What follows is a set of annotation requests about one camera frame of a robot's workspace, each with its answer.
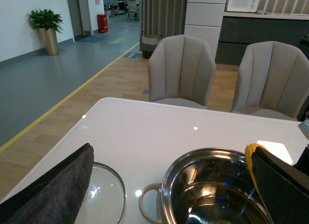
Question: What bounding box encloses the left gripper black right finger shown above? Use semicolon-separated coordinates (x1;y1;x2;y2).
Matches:
251;146;309;224

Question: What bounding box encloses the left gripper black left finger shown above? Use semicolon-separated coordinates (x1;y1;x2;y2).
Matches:
0;143;94;224

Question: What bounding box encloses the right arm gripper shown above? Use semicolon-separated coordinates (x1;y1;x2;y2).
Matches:
292;120;309;176

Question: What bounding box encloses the glass lid with gold knob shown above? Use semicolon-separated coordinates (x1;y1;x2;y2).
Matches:
75;162;126;224

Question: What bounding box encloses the yellow corn cob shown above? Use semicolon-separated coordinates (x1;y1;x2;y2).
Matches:
245;143;268;202

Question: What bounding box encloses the green plant in gold pot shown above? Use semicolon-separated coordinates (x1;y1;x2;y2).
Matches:
28;9;63;56

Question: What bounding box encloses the right beige upholstered chair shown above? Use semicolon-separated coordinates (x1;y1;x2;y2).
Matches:
231;41;309;121

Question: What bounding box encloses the beige upholstered chair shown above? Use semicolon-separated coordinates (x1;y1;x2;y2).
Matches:
231;41;309;121
148;35;216;109

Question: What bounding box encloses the dark grey kitchen counter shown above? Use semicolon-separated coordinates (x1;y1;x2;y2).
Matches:
215;15;309;65

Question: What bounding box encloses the left beige upholstered chair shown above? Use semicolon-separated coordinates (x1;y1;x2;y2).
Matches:
148;35;216;109

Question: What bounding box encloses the white microwave oven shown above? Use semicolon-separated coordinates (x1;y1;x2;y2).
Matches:
225;0;259;13

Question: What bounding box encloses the woven storage basket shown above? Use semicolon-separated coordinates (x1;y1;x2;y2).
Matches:
141;31;162;59

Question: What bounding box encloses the white pillar cabinet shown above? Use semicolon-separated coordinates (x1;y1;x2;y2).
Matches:
184;0;226;57

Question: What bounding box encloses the red trash bin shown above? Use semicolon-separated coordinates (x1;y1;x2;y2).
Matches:
97;14;108;33

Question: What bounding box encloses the white office chair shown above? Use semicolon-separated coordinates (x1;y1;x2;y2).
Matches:
126;0;140;21

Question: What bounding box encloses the grey pleated curtain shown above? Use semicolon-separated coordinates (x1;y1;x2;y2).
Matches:
140;0;187;37

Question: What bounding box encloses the steel pot with beige handles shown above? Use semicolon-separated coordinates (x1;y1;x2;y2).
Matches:
139;148;272;224

